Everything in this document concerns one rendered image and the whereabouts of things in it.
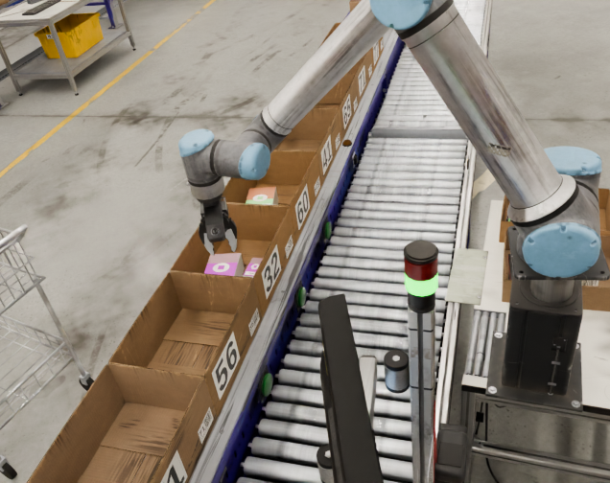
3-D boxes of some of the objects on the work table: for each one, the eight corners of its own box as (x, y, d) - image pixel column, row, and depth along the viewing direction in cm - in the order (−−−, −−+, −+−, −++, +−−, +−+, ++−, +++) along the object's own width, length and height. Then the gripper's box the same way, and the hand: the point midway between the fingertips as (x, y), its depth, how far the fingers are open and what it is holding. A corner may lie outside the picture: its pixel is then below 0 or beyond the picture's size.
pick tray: (625, 313, 196) (632, 290, 190) (501, 302, 207) (503, 280, 201) (616, 258, 217) (621, 236, 212) (503, 250, 228) (504, 229, 223)
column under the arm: (580, 344, 188) (598, 262, 169) (582, 412, 169) (601, 329, 150) (492, 333, 197) (500, 252, 177) (485, 396, 178) (492, 314, 158)
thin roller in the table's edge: (464, 377, 186) (465, 373, 185) (475, 313, 207) (475, 310, 206) (471, 378, 186) (472, 374, 185) (480, 314, 206) (480, 310, 205)
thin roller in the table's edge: (473, 378, 186) (474, 374, 184) (482, 314, 206) (482, 310, 205) (480, 379, 185) (480, 375, 184) (488, 315, 206) (488, 311, 204)
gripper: (230, 176, 165) (243, 235, 179) (185, 184, 165) (202, 241, 179) (231, 195, 159) (245, 254, 173) (185, 202, 158) (202, 262, 172)
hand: (222, 251), depth 173 cm, fingers open, 5 cm apart
